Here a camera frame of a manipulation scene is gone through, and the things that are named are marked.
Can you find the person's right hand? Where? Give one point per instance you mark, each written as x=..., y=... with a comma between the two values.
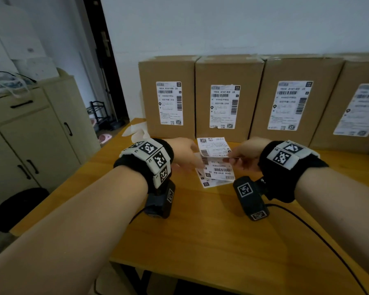
x=249, y=153

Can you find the person's left hand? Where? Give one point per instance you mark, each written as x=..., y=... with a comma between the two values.
x=184, y=153

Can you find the stack of shipping labels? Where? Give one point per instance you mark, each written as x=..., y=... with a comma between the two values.
x=221, y=173

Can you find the translucent label backing paper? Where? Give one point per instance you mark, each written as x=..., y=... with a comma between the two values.
x=135, y=130

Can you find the brown cardboard box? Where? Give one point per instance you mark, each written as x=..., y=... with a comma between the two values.
x=356, y=70
x=295, y=69
x=203, y=73
x=147, y=89

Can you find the person's left forearm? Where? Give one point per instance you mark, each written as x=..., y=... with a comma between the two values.
x=64, y=236

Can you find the person's right forearm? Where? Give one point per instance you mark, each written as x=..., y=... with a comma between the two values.
x=344, y=211

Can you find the black wristband with marker tiles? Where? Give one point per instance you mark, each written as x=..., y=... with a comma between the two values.
x=150, y=156
x=286, y=159

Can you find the mop with dark base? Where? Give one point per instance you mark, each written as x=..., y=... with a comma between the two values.
x=118, y=124

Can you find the pink slipper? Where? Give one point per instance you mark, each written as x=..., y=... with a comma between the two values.
x=105, y=138

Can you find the black shoe rack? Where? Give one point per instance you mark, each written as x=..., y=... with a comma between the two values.
x=97, y=104

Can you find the black metal table leg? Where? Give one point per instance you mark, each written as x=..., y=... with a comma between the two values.
x=141, y=279

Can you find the cream wooden cabinet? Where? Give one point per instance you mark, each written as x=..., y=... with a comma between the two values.
x=43, y=144

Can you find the black round stool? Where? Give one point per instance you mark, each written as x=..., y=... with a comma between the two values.
x=21, y=208

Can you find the white carton with small mark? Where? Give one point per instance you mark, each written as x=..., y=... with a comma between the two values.
x=21, y=46

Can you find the large white carton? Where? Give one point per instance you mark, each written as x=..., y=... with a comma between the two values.
x=9, y=18

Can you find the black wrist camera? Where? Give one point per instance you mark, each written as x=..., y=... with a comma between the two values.
x=160, y=202
x=250, y=199

